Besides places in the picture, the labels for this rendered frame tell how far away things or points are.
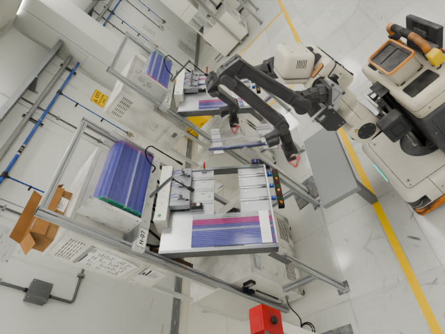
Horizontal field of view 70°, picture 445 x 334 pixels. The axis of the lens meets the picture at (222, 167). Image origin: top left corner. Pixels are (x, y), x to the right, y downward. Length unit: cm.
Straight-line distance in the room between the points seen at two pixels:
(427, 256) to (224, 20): 516
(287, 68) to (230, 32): 484
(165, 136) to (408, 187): 211
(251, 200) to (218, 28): 467
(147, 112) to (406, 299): 242
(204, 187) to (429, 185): 138
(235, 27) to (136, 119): 375
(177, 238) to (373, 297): 130
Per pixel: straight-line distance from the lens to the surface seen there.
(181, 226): 205
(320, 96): 152
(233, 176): 351
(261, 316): 180
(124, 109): 306
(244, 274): 221
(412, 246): 236
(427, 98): 180
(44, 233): 204
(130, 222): 192
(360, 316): 239
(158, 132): 314
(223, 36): 645
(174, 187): 220
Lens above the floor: 207
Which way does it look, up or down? 29 degrees down
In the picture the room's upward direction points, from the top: 57 degrees counter-clockwise
